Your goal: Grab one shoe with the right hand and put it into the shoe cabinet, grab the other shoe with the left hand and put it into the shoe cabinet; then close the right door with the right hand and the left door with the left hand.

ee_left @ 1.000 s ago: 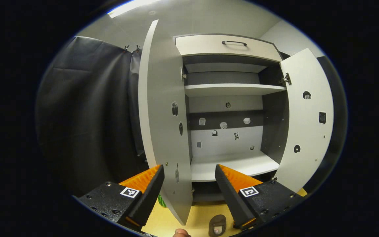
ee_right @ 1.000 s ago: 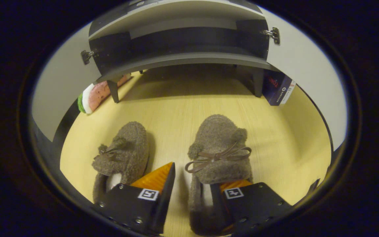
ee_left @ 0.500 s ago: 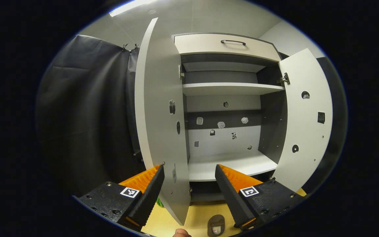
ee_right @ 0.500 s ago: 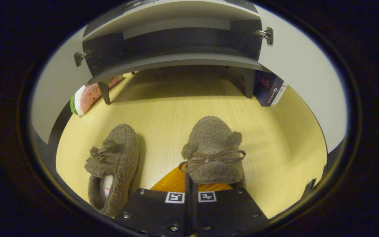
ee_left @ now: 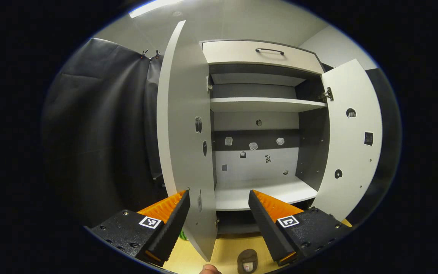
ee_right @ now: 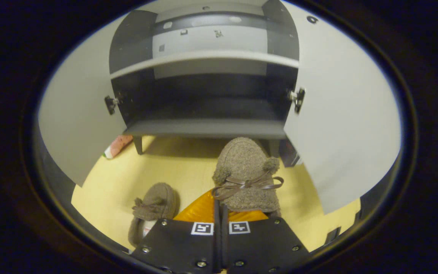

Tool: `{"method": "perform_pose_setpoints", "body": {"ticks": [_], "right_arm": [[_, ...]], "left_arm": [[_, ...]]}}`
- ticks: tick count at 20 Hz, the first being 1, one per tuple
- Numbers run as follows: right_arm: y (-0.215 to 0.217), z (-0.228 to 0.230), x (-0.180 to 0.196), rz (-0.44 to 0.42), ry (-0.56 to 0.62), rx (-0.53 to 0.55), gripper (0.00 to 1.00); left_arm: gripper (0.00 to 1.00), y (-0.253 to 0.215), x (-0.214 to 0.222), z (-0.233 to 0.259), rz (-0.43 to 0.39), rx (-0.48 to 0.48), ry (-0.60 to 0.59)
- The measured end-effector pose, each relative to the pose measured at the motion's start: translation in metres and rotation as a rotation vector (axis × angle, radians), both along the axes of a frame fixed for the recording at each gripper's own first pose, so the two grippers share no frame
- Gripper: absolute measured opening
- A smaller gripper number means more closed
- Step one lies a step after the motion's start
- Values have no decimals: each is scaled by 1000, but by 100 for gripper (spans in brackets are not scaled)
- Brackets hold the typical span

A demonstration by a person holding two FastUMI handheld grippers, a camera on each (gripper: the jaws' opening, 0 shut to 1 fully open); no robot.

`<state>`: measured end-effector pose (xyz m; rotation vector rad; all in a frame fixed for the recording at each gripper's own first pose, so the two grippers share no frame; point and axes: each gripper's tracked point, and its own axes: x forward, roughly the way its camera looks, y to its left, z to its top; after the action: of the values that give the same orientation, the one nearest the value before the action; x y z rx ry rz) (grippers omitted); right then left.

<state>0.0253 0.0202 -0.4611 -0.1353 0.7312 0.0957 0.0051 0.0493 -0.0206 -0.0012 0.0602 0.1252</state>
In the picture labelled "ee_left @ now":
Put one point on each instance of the white cabinet shelf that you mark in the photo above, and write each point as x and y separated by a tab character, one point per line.
238	196
264	104

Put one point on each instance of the white cabinet door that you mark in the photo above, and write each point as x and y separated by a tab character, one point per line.
183	133
352	160

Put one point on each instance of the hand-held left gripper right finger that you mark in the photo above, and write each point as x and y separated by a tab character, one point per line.
266	228

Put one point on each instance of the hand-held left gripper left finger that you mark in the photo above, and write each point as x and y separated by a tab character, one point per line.
173	228

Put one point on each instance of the green object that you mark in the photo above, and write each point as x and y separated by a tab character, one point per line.
183	235

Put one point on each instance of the black cloth clip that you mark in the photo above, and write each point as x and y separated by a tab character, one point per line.
145	54
157	53

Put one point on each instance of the white cabinet drawer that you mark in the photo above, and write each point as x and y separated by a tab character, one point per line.
234	53

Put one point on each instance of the white shoe cabinet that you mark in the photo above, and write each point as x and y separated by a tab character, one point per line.
261	160

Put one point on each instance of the metal door hinge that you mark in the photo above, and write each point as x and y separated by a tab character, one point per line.
327	95
208	85

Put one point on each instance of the brown fuzzy shoe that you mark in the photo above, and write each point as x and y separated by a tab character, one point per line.
247	258

